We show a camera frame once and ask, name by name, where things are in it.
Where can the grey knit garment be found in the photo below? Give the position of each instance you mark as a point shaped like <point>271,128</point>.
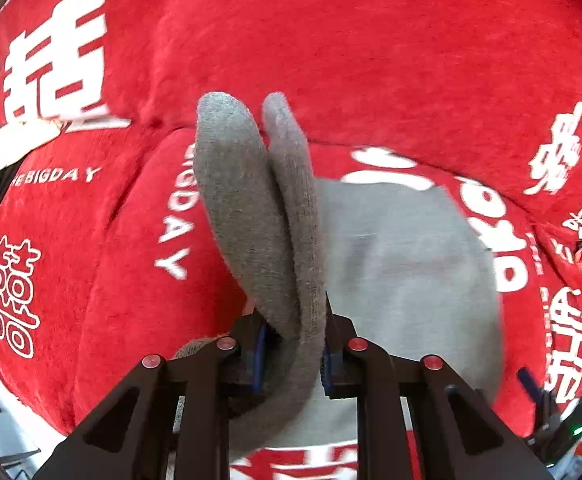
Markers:
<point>266,220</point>

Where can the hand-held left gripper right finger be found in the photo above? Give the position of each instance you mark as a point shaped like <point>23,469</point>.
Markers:
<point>329,365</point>

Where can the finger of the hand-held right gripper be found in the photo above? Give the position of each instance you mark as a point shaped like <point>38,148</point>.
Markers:
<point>528,381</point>

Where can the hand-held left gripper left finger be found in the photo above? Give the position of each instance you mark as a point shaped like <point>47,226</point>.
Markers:
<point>258,360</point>

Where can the red printed blanket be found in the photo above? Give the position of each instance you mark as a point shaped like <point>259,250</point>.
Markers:
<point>396,50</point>

